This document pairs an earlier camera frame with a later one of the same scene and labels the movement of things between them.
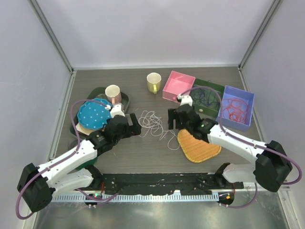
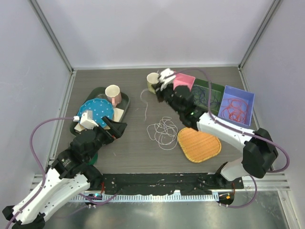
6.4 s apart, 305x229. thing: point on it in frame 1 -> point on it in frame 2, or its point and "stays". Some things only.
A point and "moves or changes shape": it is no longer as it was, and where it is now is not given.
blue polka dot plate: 93,115 stays
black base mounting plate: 186,183 stays
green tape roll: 83,165 stays
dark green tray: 99,92 stays
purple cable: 205,87 -> 202,96
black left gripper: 132,130 -> 117,129
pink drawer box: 178,83 stays
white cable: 147,119 moves or changes shape
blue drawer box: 237,106 stays
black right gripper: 173,114 -> 160,93
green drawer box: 206,97 stays
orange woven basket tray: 195,150 stays
